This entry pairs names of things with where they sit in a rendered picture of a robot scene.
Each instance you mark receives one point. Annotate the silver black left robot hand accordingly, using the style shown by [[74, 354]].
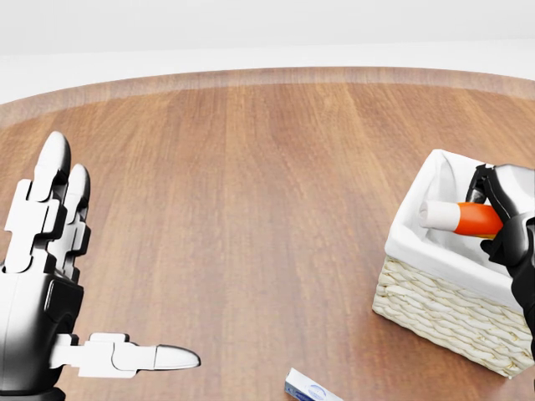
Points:
[[31, 301]]

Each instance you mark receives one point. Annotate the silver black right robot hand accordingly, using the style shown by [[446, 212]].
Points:
[[511, 234]]

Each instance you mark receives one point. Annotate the woven basket white cloth liner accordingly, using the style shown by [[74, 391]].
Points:
[[439, 292]]

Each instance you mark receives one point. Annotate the red ketchup bottle white cap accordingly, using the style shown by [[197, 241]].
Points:
[[460, 217]]

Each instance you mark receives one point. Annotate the white blue printed box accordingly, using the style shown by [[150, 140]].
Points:
[[307, 386]]

